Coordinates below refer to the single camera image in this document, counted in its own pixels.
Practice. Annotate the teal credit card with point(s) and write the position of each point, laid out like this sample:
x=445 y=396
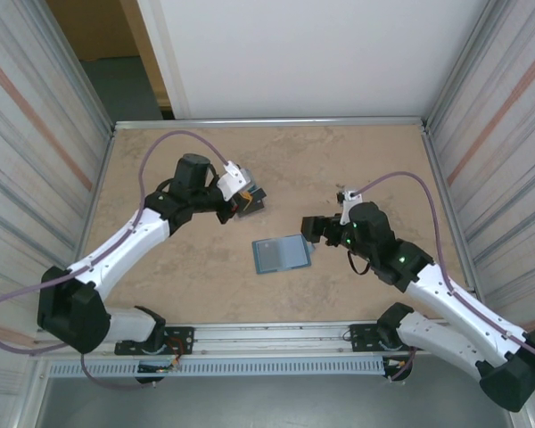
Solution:
x=252 y=185

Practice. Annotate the blue card wallet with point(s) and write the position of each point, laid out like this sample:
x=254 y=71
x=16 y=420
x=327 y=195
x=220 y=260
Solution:
x=281 y=254

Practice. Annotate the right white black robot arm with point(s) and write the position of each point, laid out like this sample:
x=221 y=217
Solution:
x=450 y=298

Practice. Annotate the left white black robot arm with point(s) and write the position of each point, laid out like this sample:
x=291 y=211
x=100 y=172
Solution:
x=125 y=245

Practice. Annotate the small circuit board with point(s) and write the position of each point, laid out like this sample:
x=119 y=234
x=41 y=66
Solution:
x=158 y=368

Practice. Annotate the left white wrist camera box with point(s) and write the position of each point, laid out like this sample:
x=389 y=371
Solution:
x=232 y=180

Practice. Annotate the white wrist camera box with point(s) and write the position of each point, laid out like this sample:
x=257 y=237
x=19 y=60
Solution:
x=348 y=205
x=232 y=180

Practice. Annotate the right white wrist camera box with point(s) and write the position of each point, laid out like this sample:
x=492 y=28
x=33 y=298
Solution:
x=348 y=205

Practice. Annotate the aluminium table edge rail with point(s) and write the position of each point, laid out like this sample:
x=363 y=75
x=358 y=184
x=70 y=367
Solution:
x=272 y=121

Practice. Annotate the aluminium side rail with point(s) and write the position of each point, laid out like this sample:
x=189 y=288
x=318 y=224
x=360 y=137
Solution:
x=432 y=156
x=104 y=156

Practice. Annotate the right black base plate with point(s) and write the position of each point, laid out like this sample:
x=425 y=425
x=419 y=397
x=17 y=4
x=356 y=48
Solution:
x=361 y=339

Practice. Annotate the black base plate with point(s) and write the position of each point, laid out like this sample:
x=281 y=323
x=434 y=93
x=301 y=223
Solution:
x=361 y=339
x=183 y=341

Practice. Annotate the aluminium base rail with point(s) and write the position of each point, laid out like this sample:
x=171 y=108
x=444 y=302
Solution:
x=267 y=339

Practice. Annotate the white door frame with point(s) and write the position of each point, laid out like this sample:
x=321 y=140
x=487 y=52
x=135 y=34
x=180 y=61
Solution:
x=165 y=53

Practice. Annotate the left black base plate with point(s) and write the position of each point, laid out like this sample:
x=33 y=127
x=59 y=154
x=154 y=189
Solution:
x=183 y=341

